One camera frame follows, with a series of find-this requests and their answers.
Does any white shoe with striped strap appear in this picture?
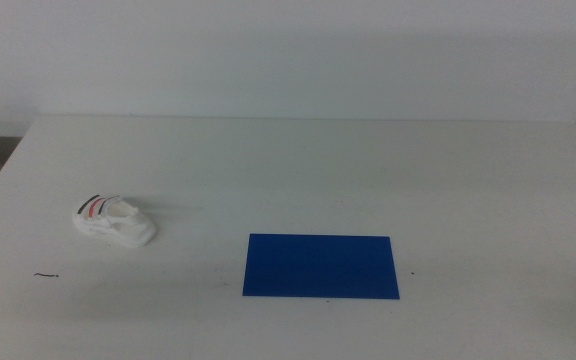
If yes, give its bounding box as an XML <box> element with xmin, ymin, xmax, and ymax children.
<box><xmin>72</xmin><ymin>194</ymin><xmax>158</xmax><ymax>249</ymax></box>

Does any blue rectangular mat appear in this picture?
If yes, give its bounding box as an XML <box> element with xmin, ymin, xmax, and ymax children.
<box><xmin>242</xmin><ymin>233</ymin><xmax>401</xmax><ymax>301</ymax></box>

